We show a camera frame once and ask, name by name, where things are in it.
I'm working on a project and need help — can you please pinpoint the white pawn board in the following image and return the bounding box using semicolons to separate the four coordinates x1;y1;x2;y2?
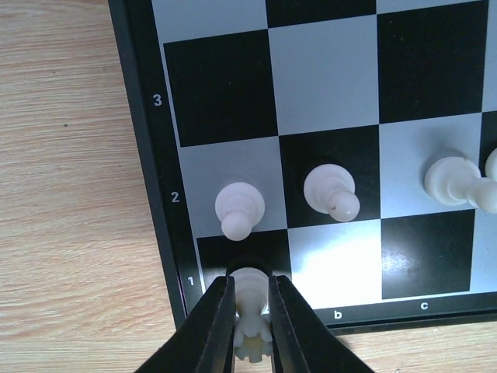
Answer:
304;164;360;222

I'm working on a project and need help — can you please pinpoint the black white chess board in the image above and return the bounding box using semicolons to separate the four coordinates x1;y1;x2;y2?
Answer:
109;1;496;333

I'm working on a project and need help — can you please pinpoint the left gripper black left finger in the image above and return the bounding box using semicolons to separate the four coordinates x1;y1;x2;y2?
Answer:
137;276;236;373

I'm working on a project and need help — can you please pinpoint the white pawn table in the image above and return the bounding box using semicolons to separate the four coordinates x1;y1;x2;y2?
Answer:
485;148;497;181
214;182;266;242
424;156;496;214
231;267;273;364

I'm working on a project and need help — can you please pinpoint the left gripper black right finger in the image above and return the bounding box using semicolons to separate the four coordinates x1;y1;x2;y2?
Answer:
269;275;372;372

